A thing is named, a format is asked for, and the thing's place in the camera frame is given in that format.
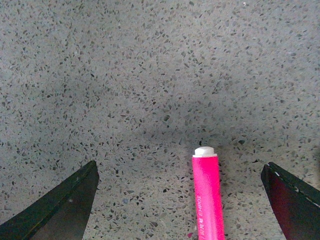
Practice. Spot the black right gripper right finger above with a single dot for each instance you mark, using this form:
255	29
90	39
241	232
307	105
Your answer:
295	203

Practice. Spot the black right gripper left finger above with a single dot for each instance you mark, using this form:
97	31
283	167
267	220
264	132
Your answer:
61	214

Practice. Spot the pink highlighter pen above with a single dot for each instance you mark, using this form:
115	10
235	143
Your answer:
208	201

